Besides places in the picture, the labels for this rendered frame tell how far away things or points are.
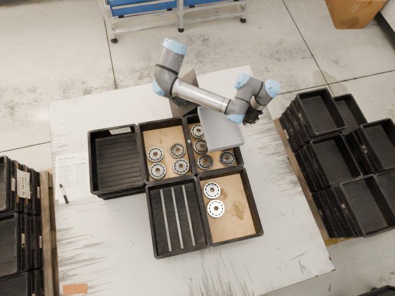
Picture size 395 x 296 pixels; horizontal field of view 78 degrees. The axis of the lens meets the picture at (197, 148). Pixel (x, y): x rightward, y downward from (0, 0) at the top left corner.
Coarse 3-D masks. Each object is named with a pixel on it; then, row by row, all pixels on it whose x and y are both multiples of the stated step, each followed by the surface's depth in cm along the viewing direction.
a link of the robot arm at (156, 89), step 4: (152, 84) 158; (156, 84) 155; (152, 88) 158; (156, 88) 155; (156, 92) 155; (160, 92) 154; (164, 92) 155; (164, 96) 159; (168, 96) 160; (172, 96) 161
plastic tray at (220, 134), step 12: (204, 108) 142; (204, 120) 141; (216, 120) 141; (228, 120) 142; (204, 132) 136; (216, 132) 139; (228, 132) 139; (240, 132) 135; (216, 144) 136; (228, 144) 136; (240, 144) 135
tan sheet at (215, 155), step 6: (192, 126) 164; (198, 132) 163; (192, 138) 161; (204, 138) 162; (192, 144) 159; (228, 150) 159; (198, 156) 157; (216, 156) 157; (204, 162) 155; (216, 162) 156; (198, 168) 154; (216, 168) 154
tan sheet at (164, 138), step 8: (168, 128) 163; (176, 128) 163; (144, 136) 160; (152, 136) 160; (160, 136) 160; (168, 136) 161; (176, 136) 161; (152, 144) 158; (160, 144) 158; (168, 144) 158; (184, 144) 159; (168, 152) 157; (168, 160) 155; (168, 168) 153; (168, 176) 151
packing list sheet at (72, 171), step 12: (60, 156) 165; (72, 156) 165; (84, 156) 166; (60, 168) 162; (72, 168) 162; (84, 168) 163; (60, 180) 159; (72, 180) 159; (84, 180) 160; (60, 192) 156; (72, 192) 157; (84, 192) 157
